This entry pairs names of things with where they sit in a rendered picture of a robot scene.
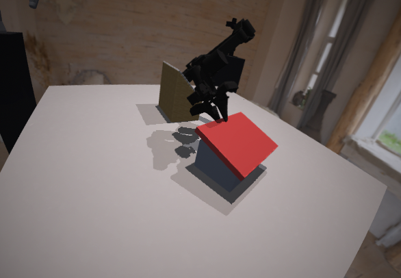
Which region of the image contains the red lid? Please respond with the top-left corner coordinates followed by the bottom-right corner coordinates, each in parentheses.
top-left (195, 112), bottom-right (278, 181)

